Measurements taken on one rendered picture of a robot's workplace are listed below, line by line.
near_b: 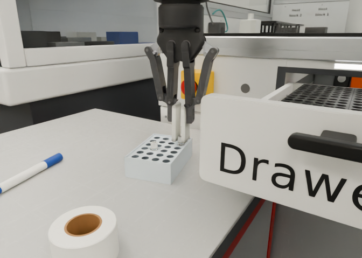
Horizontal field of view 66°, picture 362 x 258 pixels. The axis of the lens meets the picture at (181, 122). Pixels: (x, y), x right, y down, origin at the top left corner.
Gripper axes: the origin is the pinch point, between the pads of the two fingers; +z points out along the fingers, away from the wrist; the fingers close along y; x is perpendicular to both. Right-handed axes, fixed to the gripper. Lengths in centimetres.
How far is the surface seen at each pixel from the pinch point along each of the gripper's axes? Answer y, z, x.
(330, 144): -20.6, -7.2, 22.8
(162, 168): 0.0, 5.1, 9.2
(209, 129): -9.1, -5.0, 16.2
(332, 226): -30.9, 24.9, -13.0
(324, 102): -22.9, -6.2, 2.2
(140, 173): 4.0, 6.7, 9.2
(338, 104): -24.6, -6.1, 3.0
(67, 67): 49, -5, -28
